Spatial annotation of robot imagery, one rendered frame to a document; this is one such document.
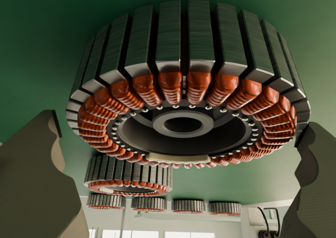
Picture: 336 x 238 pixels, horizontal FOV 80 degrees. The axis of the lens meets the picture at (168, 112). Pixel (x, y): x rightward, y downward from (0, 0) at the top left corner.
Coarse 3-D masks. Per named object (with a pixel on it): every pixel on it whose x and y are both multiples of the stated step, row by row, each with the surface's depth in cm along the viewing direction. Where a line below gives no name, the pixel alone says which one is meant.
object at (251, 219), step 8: (248, 208) 76; (256, 208) 77; (264, 208) 82; (272, 208) 76; (240, 216) 79; (248, 216) 75; (256, 216) 76; (264, 216) 68; (248, 224) 74; (256, 224) 74; (248, 232) 71; (256, 232) 68; (264, 232) 67; (272, 232) 68
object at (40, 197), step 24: (48, 120) 9; (24, 144) 8; (48, 144) 8; (0, 168) 7; (24, 168) 7; (48, 168) 7; (0, 192) 6; (24, 192) 6; (48, 192) 6; (72, 192) 6; (0, 216) 5; (24, 216) 5; (48, 216) 5; (72, 216) 5
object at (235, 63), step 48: (192, 0) 7; (96, 48) 7; (144, 48) 6; (192, 48) 6; (240, 48) 6; (288, 48) 8; (96, 96) 7; (144, 96) 6; (192, 96) 6; (240, 96) 6; (288, 96) 7; (96, 144) 11; (144, 144) 13; (192, 144) 13; (240, 144) 11
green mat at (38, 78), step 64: (0, 0) 8; (64, 0) 8; (128, 0) 8; (256, 0) 7; (320, 0) 7; (0, 64) 11; (64, 64) 11; (320, 64) 10; (0, 128) 19; (64, 128) 18; (192, 192) 51; (256, 192) 48
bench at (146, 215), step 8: (136, 216) 316; (144, 216) 265; (152, 216) 267; (160, 216) 270; (168, 216) 272; (176, 216) 275; (184, 216) 277; (192, 216) 280; (200, 216) 283; (208, 216) 286; (216, 216) 288; (272, 216) 313
